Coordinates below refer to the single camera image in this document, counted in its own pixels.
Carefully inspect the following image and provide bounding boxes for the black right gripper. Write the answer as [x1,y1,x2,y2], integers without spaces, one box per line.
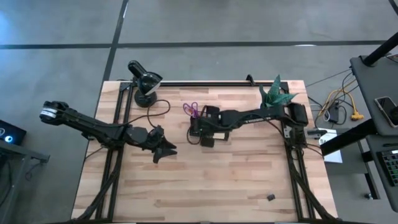
[188,105,231,148]

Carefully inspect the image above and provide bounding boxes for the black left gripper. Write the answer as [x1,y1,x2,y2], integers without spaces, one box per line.
[136,124,178,164]

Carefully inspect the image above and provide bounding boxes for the purple-handled scissors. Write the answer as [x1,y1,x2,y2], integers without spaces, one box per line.
[182,101,200,119]

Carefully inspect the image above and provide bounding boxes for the black mesh desk organizer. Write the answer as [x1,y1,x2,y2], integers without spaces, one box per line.
[189,105,231,142]

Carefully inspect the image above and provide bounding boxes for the black desk lamp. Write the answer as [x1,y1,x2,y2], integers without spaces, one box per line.
[127,60,163,108]

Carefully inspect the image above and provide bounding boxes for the green plant in white pot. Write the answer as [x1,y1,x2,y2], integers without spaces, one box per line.
[259,74,299,108]

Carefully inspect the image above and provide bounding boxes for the black power adapter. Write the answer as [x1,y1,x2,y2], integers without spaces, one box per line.
[328,104,340,124]

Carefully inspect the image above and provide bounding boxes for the white paper sheet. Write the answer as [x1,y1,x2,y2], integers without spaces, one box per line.
[318,129,343,164]

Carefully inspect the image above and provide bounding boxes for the black desk leg bar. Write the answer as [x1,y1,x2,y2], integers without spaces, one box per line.
[320,119,379,156]

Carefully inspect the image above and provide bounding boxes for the dark metal stand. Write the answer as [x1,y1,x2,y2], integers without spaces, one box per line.
[0,141,50,224]

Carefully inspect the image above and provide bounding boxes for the black device with blue light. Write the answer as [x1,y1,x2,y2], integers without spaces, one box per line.
[0,119,27,146]

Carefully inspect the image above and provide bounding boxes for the grey side desk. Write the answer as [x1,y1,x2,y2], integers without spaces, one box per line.
[349,54,398,212]

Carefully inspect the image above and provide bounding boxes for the black smartphone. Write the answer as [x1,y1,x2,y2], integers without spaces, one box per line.
[374,96,398,128]

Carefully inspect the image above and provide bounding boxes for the black pole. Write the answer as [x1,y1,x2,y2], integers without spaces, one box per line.
[362,32,398,67]

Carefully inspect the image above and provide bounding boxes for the black keyboard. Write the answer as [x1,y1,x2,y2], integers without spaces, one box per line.
[377,149,398,187]

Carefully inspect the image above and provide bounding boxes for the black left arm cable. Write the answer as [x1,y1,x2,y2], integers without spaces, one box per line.
[129,99,171,129]

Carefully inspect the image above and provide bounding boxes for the yellow cable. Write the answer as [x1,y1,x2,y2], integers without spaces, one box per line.
[318,88,364,121]

